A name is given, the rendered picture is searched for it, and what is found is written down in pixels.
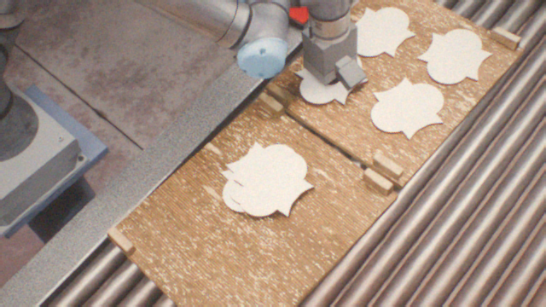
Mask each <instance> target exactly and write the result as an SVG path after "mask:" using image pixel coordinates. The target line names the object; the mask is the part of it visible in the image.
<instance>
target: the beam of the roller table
mask: <svg viewBox="0 0 546 307"><path fill-rule="evenodd" d="M301 32H302V31H301V30H299V29H298V27H296V26H293V25H290V24H288V40H287V45H288V51H287V53H286V58H285V65H284V66H286V65H287V64H288V63H289V62H290V60H292V59H293V58H294V57H295V56H296V55H297V54H298V53H299V52H300V50H301V49H303V41H301ZM274 77H275V76H274ZM274 77H272V78H252V77H250V76H248V75H246V74H245V73H243V71H242V70H241V69H240V67H239V63H238V59H237V60H236V61H235V62H234V63H233V64H232V65H231V66H230V67H229V68H228V69H227V70H226V71H224V72H223V73H222V74H221V75H220V76H219V77H218V78H217V79H216V80H215V81H214V82H212V84H211V85H210V86H209V87H208V88H207V89H206V90H205V91H204V92H203V93H201V95H200V96H199V97H198V98H197V99H195V100H194V101H193V102H192V103H190V104H189V106H188V107H187V108H186V109H185V110H184V111H183V112H182V113H181V114H179V115H178V117H177V118H176V119H175V120H174V121H173V122H172V123H171V124H170V125H168V126H166V128H165V129H164V130H163V131H162V132H161V133H160V134H159V135H158V136H157V137H155V139H154V140H153V141H152V142H151V143H150V144H149V145H148V146H147V147H145V149H144V150H143V151H142V152H141V153H140V154H139V155H137V156H136V157H135V158H134V159H133V160H132V161H131V162H130V163H129V164H128V165H127V166H126V167H125V168H124V169H123V170H122V171H121V172H120V173H119V174H118V175H117V176H116V177H115V178H114V179H113V180H112V181H111V182H110V183H109V184H108V185H107V186H106V187H105V188H103V189H102V190H101V191H100V193H99V194H98V195H97V196H96V197H95V198H94V199H92V200H91V201H90V202H89V204H88V205H87V206H86V207H85V208H84V209H83V210H81V211H79V212H78V213H77V215H76V216H75V217H74V218H73V219H71V220H70V221H69V222H68V223H67V225H66V226H65V227H64V228H63V229H62V230H60V231H59V232H58V233H57V234H56V235H55V237H54V238H53V239H52V240H49V241H48V242H47V243H46V244H45V245H44V247H43V248H42V249H41V250H39V251H38V252H37V253H36V254H35V255H34V256H33V258H32V259H31V260H29V261H28V262H27V263H26V264H25V265H24V266H23V268H21V269H19V270H18V271H17V272H16V273H15V274H14V275H13V276H12V278H11V279H10V280H8V281H7V282H6V283H5V284H4V285H3V286H2V288H1V289H0V307H47V306H48V305H49V304H50V303H52V302H53V301H54V300H55V298H56V297H57V296H58V295H59V294H60V293H62V292H63V291H64V290H65V288H66V287H67V286H68V285H69V284H70V283H71V282H72V281H74V280H75V279H76V277H77V276H78V275H79V274H80V273H81V272H82V271H84V270H85V269H86V267H87V266H88V265H89V264H90V263H91V262H92V261H94V260H95V259H96V257H97V256H98V255H99V253H100V252H101V251H102V250H103V249H105V248H106V247H107V245H108V244H109V243H110V242H111V241H110V240H109V239H108V237H107V231H108V230H109V229H110V228H111V227H116V226H117V224H118V223H119V222H120V221H122V220H123V219H124V218H125V217H127V216H128V215H129V213H130V212H132V211H133V210H134V209H135V208H137V207H138V206H139V205H141V204H142V202H143V201H144V200H145V199H146V198H147V197H149V196H150V195H151V194H152V193H153V192H154V191H155V190H156V189H157V188H159V187H160V186H161V185H162V184H163V183H164V182H165V181H166V180H167V179H168V178H170V177H171V176H172V175H173V174H175V173H176V172H177V170H178V169H179V168H181V167H182V166H183V165H185V164H186V163H187V162H188V161H189V159H191V158H193V157H194V156H195V155H196V154H197V153H198V152H199V151H200V150H202V149H203V147H205V145H207V143H209V142H210V141H211V140H213V139H214V138H215V136H216V135H217V134H218V133H219V132H220V131H221V130H222V129H224V128H225V126H226V125H227V124H228V123H229V122H230V121H231V120H232V119H233V118H234V117H236V115H237V114H238V113H239V112H240V111H241V110H242V109H243V108H244V107H245V106H246V104H248V103H249V102H250V101H251V100H252V99H253V98H254V97H255V96H256V95H257V93H259V92H260V91H261V90H262V89H263V88H264V87H265V86H266V85H267V84H268V82H270V81H271V80H272V79H273V78H274Z"/></svg>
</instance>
